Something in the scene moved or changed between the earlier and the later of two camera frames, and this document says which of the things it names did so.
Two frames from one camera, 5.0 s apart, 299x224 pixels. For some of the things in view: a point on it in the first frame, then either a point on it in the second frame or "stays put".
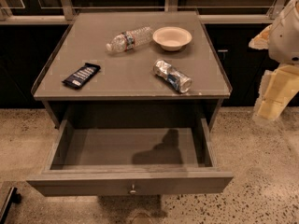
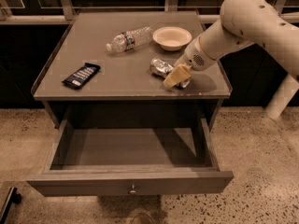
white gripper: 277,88 -> 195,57
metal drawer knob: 133,191 stays put
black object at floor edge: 13,197 stays put
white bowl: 172,38 stays put
